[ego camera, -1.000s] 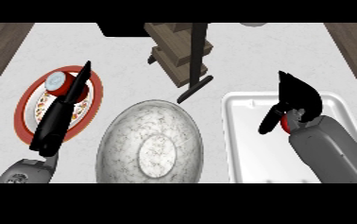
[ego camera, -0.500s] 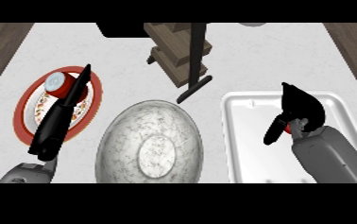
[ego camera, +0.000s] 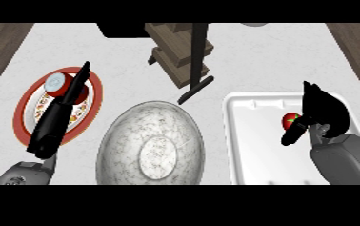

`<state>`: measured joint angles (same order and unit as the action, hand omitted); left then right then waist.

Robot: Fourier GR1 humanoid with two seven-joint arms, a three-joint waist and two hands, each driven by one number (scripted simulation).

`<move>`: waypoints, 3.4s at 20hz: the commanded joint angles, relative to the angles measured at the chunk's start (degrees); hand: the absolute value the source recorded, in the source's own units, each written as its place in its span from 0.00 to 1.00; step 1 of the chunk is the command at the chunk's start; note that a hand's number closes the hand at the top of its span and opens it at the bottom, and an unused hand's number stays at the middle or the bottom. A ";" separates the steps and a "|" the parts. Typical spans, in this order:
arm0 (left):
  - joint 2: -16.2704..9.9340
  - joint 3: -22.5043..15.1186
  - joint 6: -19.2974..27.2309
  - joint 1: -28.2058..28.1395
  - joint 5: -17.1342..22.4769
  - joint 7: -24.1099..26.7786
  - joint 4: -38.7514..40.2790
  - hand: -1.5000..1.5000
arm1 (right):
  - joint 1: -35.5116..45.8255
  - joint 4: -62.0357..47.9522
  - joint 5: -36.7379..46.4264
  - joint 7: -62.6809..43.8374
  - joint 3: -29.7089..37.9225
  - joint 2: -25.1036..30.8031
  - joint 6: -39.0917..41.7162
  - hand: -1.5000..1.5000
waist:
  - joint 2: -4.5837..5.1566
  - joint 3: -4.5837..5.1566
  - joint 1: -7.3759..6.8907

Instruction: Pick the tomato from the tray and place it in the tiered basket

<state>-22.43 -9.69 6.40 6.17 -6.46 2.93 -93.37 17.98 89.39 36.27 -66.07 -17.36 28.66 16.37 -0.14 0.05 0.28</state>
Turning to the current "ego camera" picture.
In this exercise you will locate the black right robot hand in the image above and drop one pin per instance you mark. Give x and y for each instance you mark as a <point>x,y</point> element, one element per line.
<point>323,109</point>

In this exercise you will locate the wooden tiered basket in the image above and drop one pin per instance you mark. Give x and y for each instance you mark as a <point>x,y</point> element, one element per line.
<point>180,58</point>

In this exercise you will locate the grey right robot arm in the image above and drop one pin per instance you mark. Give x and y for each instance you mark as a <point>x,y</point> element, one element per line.
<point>334,156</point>

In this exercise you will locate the black box appliance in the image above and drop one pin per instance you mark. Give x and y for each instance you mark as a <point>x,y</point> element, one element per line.
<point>122,30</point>

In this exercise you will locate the grey round object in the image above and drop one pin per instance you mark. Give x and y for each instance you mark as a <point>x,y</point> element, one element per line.
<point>253,24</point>

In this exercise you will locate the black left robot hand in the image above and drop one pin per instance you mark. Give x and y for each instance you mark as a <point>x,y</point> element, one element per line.
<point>51,125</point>

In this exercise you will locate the grey marbled bowl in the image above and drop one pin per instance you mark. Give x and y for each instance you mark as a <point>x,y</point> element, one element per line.
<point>149,144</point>

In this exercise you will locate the white rectangular tray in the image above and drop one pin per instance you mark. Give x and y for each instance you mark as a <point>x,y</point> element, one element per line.
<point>262,140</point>

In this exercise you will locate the red can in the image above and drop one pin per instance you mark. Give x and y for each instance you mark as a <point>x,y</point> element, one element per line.
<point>57,84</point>

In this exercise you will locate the red rimmed patterned plate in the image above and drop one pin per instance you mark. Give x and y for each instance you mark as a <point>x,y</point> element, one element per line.
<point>88,109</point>

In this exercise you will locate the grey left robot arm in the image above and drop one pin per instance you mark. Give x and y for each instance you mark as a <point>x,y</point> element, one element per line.
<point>28,172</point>

